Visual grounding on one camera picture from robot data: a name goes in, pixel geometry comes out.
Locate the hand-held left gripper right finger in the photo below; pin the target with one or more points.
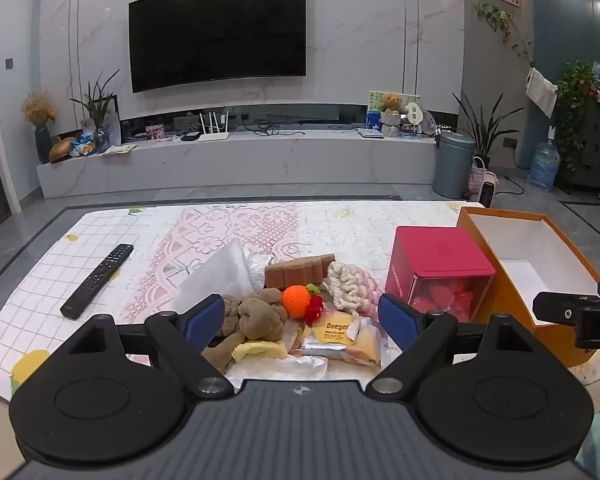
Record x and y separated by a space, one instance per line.
397 321

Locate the dark grey cabinet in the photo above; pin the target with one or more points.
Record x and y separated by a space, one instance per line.
597 145

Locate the brown plush toy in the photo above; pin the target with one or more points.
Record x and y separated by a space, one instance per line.
252 315

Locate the orange cardboard box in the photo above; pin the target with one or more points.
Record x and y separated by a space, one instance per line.
530 270

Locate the yellow plush banana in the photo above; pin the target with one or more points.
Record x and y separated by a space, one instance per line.
260 351

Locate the white pink knitted pouch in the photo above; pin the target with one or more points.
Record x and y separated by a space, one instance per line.
350 285

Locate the green orchid plant in vase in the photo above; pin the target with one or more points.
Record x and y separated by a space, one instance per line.
99 110

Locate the teddy bear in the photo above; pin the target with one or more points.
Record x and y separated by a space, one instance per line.
392 112

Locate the green picture board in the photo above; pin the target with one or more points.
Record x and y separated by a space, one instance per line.
375 107

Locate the black remote control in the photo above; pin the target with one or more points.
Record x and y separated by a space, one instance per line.
97 280

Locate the blue snack bags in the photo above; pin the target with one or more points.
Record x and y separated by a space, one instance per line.
84 144

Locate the white router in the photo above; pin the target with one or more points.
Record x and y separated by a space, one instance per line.
215 132

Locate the wall socket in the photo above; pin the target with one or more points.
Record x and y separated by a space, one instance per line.
510 142

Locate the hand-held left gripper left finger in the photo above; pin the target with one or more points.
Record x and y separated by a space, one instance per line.
205 321

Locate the green pothos plant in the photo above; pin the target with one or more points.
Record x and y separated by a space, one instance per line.
575 100

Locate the red box with clear window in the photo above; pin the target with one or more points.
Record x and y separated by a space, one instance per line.
435 260

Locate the brown round gourd ornament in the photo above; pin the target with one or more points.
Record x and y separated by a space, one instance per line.
62 149

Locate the dried yellow flowers in vase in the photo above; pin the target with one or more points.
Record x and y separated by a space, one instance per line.
39 120

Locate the pink lace printed tablecloth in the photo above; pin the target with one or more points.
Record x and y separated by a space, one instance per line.
180 240

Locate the yellow snack packet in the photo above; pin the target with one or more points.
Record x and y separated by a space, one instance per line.
342 337

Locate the white plastic bag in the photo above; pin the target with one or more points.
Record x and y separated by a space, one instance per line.
280 372

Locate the blue water bottle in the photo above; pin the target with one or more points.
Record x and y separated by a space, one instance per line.
544 162

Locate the loose papers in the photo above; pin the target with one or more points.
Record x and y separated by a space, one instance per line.
117 149

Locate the grey trash can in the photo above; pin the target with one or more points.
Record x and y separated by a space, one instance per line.
452 165

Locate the pink handbag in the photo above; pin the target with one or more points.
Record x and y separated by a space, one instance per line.
477 177

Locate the red crochet fruit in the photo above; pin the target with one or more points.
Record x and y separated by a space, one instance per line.
314 311

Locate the pink card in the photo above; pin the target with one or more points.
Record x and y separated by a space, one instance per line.
155 132

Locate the black wall television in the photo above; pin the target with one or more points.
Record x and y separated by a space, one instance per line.
217 35

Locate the potted snake plant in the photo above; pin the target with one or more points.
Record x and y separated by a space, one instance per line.
487 130

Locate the clear plastic bag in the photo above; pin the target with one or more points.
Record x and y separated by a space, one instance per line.
215 275

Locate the white marble TV console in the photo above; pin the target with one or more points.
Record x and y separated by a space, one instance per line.
260 160

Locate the orange crochet fruit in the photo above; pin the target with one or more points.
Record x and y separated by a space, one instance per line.
296 301

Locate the white book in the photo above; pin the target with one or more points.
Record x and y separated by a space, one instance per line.
370 133

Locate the white hanging towel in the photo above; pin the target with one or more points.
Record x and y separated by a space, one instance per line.
541 91

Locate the glass plate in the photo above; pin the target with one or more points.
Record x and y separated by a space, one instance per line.
430 122

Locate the hanging vine plant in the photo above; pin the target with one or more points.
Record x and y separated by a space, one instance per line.
505 25

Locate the black set-top box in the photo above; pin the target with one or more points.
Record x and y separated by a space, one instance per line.
191 136

